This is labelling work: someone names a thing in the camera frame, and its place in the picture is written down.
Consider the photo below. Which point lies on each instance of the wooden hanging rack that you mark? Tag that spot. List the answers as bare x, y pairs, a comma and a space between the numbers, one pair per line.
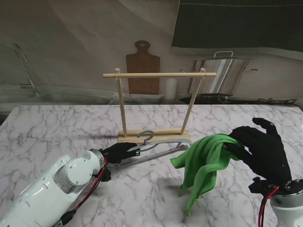
132, 139

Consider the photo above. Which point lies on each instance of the green microfibre towel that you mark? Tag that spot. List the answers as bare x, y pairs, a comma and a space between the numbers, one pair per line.
203, 160

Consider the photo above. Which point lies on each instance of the stack of white plates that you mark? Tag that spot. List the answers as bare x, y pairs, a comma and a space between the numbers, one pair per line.
144, 98

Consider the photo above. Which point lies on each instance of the chrome kitchen faucet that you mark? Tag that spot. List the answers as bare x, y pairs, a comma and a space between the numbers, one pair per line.
26, 71

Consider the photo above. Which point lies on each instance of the brown wooden cutting board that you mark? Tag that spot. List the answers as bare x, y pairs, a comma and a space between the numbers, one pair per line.
142, 73

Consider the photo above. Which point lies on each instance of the large steel stock pot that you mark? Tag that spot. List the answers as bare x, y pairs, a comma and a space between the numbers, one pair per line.
225, 75

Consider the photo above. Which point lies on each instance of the steel kitchen sink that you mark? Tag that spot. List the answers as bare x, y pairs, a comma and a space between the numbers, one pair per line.
59, 97

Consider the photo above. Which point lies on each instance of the dark range hood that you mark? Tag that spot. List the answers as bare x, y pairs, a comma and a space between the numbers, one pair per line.
236, 23

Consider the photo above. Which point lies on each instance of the grey plastic clothes hanger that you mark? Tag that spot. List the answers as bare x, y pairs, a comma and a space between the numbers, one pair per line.
161, 153

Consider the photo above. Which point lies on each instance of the black stove top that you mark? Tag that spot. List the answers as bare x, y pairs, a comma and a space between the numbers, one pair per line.
236, 99

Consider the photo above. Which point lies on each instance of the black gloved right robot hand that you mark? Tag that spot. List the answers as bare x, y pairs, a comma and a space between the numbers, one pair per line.
265, 151

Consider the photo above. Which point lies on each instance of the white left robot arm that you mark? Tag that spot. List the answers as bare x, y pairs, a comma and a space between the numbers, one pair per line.
47, 184

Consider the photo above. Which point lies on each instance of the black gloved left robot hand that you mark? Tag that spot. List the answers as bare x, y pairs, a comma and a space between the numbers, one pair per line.
118, 152

